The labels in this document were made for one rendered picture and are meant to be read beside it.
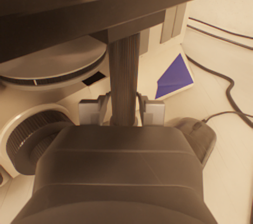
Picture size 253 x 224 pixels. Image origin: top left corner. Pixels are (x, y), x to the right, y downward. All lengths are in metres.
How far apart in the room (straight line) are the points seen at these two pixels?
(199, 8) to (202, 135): 0.54
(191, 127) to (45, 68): 0.19
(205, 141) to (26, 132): 0.19
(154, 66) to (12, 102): 0.19
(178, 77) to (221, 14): 0.41
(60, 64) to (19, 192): 0.15
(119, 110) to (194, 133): 0.10
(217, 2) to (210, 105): 0.42
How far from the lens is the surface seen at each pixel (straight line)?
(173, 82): 0.30
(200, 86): 0.36
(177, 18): 0.30
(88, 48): 0.26
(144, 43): 0.25
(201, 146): 0.22
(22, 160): 0.19
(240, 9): 0.66
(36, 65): 0.24
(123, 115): 0.17
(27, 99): 0.22
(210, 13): 0.70
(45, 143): 0.17
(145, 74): 0.26
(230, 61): 0.48
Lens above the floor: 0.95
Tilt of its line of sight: 42 degrees down
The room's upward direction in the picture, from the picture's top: 1 degrees clockwise
